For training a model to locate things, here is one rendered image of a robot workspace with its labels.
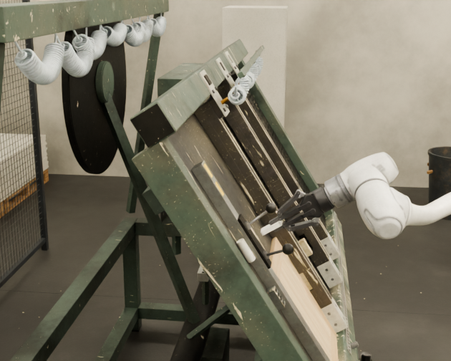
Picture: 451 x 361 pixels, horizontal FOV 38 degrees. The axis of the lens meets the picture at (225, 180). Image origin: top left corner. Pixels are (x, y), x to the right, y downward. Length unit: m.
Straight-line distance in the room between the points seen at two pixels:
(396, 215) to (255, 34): 4.51
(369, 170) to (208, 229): 0.49
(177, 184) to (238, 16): 4.38
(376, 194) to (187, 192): 0.53
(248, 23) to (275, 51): 0.36
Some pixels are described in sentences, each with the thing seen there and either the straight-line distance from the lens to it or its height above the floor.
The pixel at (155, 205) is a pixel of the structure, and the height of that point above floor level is 1.62.
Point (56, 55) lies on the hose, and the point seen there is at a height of 2.03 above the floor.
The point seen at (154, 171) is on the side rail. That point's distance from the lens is 1.90.
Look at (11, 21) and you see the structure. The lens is 2.02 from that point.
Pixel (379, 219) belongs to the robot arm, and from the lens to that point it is 1.81.
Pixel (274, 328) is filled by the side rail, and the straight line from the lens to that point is 2.04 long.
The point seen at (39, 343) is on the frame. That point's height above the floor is 0.79.
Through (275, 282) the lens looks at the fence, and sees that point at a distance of 2.25.
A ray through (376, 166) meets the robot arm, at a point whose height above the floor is 1.76.
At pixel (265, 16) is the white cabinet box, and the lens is 6.16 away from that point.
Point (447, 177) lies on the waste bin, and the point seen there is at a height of 0.45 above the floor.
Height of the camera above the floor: 2.26
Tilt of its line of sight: 17 degrees down
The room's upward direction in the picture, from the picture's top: straight up
